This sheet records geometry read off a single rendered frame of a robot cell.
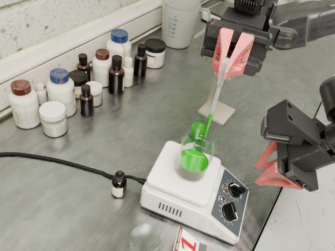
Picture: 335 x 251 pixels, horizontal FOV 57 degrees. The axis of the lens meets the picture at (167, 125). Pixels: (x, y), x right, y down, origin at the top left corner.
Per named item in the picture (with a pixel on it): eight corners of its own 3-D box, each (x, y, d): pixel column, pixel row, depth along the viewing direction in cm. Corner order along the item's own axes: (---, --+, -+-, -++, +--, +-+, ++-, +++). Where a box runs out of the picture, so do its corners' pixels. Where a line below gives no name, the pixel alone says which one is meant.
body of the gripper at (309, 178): (282, 177, 48) (326, 160, 43) (279, 127, 55) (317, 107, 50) (308, 194, 51) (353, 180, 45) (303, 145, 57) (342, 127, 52)
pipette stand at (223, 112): (235, 111, 89) (249, 74, 80) (222, 126, 83) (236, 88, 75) (210, 99, 91) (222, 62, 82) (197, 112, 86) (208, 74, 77)
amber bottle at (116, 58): (113, 97, 86) (114, 63, 78) (104, 88, 88) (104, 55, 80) (126, 92, 88) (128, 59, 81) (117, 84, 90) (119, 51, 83)
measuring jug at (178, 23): (206, 40, 117) (216, 1, 107) (201, 57, 108) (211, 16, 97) (159, 29, 118) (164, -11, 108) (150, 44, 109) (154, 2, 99)
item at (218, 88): (203, 133, 53) (224, 56, 43) (208, 135, 53) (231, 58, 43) (201, 138, 52) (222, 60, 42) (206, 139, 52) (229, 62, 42)
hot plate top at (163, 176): (221, 162, 63) (222, 159, 63) (206, 208, 55) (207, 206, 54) (167, 141, 65) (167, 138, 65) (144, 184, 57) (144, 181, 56)
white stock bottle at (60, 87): (63, 122, 76) (59, 84, 68) (44, 110, 78) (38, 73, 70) (81, 109, 80) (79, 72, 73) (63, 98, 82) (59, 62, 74)
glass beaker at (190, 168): (167, 174, 59) (174, 144, 53) (183, 154, 63) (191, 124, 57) (200, 193, 57) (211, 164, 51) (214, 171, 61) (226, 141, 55)
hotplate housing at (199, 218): (246, 195, 68) (258, 173, 63) (234, 248, 59) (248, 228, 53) (153, 159, 72) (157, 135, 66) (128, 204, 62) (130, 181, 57)
